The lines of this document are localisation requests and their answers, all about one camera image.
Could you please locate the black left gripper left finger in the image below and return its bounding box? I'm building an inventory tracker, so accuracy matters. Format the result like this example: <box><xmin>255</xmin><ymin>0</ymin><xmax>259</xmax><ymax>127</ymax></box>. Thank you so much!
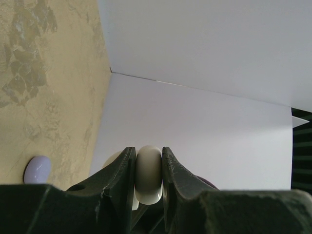
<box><xmin>0</xmin><ymin>147</ymin><xmax>136</xmax><ymax>234</ymax></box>

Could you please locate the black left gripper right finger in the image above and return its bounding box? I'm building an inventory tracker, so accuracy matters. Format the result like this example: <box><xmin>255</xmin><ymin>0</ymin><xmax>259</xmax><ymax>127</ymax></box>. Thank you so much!
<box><xmin>162</xmin><ymin>147</ymin><xmax>312</xmax><ymax>234</ymax></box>

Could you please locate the white earbud charging case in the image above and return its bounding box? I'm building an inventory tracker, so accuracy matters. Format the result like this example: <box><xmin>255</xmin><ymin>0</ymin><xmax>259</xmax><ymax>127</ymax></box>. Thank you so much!
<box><xmin>102</xmin><ymin>145</ymin><xmax>164</xmax><ymax>211</ymax></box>

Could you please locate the purple earbud charging case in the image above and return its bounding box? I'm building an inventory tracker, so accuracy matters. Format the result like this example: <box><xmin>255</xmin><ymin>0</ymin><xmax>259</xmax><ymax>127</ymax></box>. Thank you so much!
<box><xmin>23</xmin><ymin>156</ymin><xmax>51</xmax><ymax>184</ymax></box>

